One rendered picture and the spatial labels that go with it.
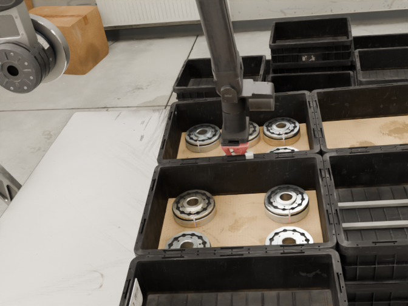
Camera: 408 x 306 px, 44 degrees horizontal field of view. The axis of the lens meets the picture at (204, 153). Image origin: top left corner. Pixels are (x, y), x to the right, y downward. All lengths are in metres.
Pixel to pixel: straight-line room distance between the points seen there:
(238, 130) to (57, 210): 0.64
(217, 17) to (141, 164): 0.78
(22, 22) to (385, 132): 0.99
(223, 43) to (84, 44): 3.07
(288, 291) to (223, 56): 0.50
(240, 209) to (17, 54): 0.68
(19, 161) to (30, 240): 1.76
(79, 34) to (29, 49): 2.63
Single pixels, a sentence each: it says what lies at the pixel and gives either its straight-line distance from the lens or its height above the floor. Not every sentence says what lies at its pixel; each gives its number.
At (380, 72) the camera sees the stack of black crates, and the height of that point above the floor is 0.49.
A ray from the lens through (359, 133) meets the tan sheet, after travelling 1.46.
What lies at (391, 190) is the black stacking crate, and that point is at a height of 0.83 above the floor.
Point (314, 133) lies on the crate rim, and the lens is 1.29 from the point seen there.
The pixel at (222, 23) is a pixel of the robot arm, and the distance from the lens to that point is 1.01.
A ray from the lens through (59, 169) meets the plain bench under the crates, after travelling 1.76.
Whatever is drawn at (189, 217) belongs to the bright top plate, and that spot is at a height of 0.86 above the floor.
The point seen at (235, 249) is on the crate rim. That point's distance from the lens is 1.00.
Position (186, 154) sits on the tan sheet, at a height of 0.83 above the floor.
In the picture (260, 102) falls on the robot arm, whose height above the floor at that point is 1.05.
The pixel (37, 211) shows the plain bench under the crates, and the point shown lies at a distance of 1.62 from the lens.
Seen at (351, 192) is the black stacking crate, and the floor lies 0.83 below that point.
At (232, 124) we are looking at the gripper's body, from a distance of 1.23.
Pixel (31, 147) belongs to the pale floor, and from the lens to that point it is 3.35.
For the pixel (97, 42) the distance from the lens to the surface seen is 4.21.
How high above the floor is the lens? 1.65
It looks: 35 degrees down
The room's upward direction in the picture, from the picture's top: 10 degrees counter-clockwise
